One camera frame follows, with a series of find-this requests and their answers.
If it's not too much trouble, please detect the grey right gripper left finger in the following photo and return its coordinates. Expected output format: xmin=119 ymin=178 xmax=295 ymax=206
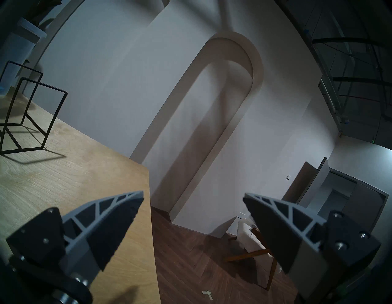
xmin=6 ymin=191 xmax=145 ymax=287

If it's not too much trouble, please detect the clear plastic storage box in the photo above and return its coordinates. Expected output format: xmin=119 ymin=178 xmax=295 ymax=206
xmin=0 ymin=17 xmax=48 ymax=92

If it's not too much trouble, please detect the dark grey door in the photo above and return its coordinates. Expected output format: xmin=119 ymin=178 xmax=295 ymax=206
xmin=282 ymin=157 xmax=389 ymax=233

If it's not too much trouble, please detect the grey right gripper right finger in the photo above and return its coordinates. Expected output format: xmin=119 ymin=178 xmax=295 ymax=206
xmin=243 ymin=192 xmax=382 ymax=300

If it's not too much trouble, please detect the white wooden armchair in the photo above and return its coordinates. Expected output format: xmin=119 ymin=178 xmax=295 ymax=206
xmin=224 ymin=216 xmax=284 ymax=291

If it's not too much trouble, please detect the black wire book stand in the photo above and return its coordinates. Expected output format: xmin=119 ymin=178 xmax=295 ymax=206
xmin=0 ymin=61 xmax=68 ymax=154

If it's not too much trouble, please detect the dark green potted plant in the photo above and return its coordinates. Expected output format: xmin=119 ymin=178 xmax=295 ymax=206
xmin=31 ymin=0 xmax=63 ymax=25

